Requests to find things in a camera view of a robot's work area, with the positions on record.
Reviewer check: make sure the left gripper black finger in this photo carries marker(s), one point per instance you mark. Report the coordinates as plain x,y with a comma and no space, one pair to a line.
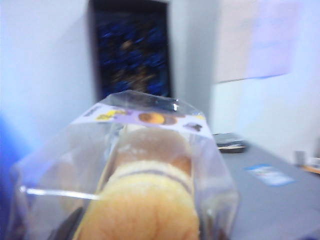
70,225

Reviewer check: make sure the clear plastic box of pastries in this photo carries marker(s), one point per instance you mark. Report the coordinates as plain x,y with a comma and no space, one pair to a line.
140,200

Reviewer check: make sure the dark box of blue-wrapped candies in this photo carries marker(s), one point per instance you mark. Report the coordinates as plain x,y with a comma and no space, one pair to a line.
130,50

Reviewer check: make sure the black silver microwave oven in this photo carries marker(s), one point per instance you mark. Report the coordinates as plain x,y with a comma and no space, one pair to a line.
262,212

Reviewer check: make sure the pens in clear bag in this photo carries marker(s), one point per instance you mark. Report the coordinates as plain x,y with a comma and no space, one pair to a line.
231,143

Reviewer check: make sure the blue white sticker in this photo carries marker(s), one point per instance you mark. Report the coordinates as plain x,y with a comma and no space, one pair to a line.
270,175

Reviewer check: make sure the pink paper notice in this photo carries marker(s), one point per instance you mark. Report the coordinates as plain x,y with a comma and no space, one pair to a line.
232,37

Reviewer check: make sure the handwritten lavender paper notice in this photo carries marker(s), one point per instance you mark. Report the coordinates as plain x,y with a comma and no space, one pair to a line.
275,37

